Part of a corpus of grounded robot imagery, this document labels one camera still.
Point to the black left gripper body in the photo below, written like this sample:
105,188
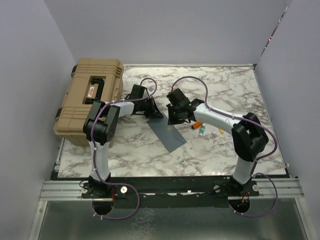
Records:
145,105

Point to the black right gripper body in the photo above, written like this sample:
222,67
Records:
181,119

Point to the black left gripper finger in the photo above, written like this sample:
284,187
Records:
146,114
155,112

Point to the white green glue stick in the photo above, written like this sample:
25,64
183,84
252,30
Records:
202,130

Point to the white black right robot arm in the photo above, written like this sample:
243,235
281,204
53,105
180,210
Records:
249,140

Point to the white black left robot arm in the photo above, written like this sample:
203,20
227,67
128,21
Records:
101,123

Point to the tan plastic tool case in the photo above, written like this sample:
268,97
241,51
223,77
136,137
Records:
91,79

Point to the orange handled screwdriver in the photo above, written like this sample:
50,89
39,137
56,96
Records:
196,125

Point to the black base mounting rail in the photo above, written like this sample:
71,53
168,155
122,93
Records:
169,192

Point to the aluminium extrusion rail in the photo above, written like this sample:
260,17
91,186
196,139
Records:
65,191

